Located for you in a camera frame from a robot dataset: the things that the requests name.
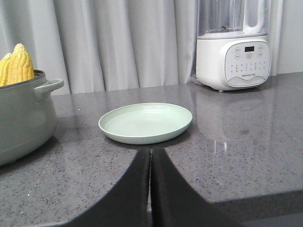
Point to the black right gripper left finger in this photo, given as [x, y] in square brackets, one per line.
[125, 205]

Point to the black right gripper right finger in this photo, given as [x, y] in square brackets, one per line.
[175, 203]

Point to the yellow corn cob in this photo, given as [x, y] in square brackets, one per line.
[4, 66]
[20, 66]

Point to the light green round plate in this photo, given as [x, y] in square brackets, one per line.
[145, 123]

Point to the green electric cooking pot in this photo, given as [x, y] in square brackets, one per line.
[27, 116]

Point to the grey pleated curtain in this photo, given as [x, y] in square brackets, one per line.
[98, 45]

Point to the white blender appliance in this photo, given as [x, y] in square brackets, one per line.
[232, 50]

